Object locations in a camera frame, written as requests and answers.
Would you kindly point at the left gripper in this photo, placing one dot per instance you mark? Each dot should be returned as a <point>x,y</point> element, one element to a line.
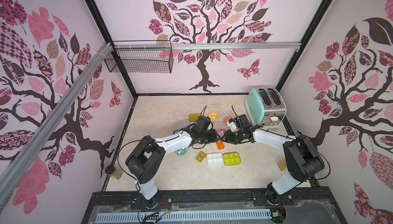
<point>214,136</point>

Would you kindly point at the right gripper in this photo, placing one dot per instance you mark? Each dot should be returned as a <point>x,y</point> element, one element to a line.
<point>231,135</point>

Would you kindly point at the orange two-cell pillbox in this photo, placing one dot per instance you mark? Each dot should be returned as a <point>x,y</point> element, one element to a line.
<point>220,145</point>

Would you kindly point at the yellow small pillbox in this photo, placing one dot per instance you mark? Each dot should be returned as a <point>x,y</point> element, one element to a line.
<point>201,156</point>

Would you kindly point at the white square pillbox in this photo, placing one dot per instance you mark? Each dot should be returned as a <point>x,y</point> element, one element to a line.
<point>214,159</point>

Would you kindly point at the lime green square pillbox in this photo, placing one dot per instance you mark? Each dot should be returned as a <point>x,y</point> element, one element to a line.
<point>231,159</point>

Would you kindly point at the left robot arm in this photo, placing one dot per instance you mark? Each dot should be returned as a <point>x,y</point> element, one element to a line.
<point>146,158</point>

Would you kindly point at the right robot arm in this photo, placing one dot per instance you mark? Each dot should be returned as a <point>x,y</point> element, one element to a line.
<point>302,158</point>

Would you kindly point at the orange small pillbox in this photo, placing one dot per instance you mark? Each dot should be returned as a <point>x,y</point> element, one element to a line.
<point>226,119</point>

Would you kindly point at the lime green open pillbox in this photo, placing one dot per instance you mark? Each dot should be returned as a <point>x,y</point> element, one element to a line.
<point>193,117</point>

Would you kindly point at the pink rectangular pillbox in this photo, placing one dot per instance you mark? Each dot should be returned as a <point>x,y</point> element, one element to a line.
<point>220,128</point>

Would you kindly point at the yellow round pillbox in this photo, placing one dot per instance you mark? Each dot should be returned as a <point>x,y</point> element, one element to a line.
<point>214,116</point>

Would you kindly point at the teal rectangular pillbox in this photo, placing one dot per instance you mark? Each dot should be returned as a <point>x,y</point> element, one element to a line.
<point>176,127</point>

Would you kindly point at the green round pillbox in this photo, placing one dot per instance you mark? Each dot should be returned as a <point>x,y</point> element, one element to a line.
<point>181,152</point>

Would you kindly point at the mint green toaster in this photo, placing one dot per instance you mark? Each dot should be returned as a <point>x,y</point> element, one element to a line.
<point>265,106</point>

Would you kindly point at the yellow jar black lid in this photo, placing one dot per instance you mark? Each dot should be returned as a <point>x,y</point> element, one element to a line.
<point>282,165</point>

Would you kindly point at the brown lidded jar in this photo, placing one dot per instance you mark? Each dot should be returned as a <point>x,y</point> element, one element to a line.
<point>113,172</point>

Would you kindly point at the white cable duct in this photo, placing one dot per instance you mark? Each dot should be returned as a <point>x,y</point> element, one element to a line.
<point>182,216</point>

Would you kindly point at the black wire basket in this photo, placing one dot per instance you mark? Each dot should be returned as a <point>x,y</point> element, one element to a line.
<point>139,57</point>

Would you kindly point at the aluminium rail bar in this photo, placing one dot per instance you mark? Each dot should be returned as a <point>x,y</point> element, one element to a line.
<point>211,46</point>

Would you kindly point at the left aluminium rail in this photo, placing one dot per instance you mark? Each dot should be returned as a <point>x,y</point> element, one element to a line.
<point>29,152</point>

